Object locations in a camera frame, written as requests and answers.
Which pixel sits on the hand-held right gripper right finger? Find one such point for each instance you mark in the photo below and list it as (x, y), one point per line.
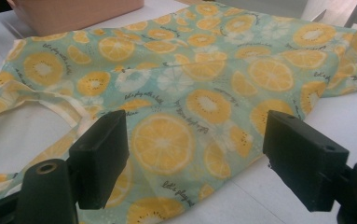
(303, 165)

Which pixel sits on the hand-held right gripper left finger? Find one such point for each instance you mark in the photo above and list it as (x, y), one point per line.
(100, 155)

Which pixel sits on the lemon print cloth tote bag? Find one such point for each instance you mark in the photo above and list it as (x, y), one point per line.
(198, 93)

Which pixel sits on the pink plastic storage box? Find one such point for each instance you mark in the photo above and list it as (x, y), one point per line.
(73, 14)

